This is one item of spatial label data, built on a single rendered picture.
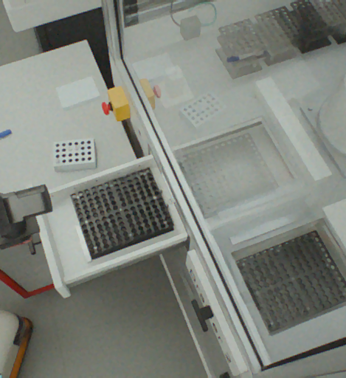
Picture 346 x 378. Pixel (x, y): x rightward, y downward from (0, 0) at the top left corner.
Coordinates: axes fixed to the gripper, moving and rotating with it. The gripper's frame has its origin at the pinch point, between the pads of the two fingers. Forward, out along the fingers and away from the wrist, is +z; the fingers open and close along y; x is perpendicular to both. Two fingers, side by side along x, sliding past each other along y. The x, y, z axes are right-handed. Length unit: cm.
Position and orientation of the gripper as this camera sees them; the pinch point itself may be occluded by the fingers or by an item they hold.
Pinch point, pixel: (24, 239)
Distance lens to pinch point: 106.6
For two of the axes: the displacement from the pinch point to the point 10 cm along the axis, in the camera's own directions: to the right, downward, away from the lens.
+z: 0.5, 4.2, 9.0
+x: -3.5, -8.4, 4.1
